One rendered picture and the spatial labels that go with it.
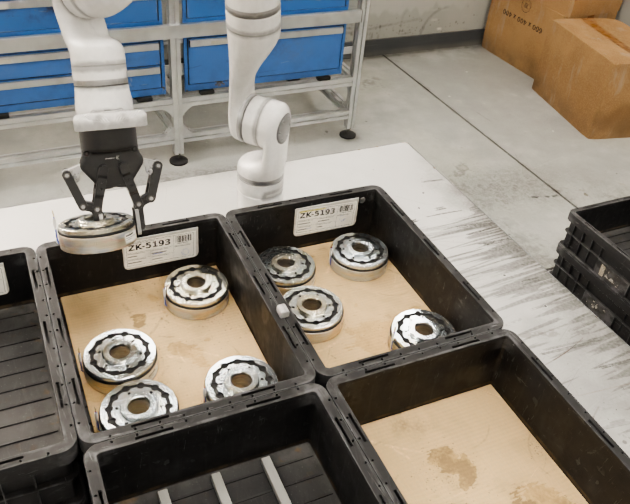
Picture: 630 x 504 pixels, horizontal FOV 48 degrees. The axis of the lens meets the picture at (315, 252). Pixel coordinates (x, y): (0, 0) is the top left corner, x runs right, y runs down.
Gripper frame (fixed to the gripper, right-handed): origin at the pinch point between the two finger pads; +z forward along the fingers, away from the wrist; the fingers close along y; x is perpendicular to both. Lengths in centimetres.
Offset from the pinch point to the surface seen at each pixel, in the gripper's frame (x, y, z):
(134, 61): -190, -30, -14
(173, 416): 24.4, -1.1, 17.9
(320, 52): -196, -110, -13
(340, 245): -10.0, -38.0, 11.9
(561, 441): 36, -50, 28
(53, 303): 1.7, 10.4, 9.5
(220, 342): 2.1, -12.4, 20.1
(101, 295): -12.6, 3.2, 14.8
